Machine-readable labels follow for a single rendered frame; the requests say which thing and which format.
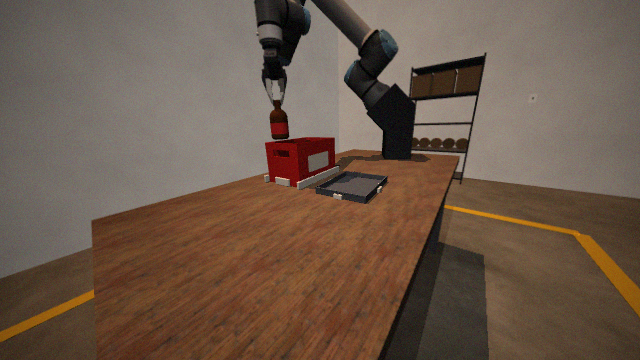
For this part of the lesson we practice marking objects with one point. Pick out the brown bottle with red label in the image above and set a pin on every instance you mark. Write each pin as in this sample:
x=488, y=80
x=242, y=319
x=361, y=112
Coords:
x=279, y=122

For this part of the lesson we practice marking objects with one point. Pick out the dark red open crate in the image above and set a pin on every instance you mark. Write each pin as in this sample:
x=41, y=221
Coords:
x=299, y=161

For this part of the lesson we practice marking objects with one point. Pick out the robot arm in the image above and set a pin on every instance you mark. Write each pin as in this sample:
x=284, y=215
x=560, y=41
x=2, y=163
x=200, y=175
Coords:
x=285, y=21

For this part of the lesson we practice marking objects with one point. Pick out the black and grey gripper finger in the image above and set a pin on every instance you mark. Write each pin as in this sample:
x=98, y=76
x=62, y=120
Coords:
x=268, y=85
x=282, y=84

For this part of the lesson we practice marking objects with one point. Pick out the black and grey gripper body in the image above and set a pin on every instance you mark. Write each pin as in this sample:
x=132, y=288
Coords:
x=276, y=69

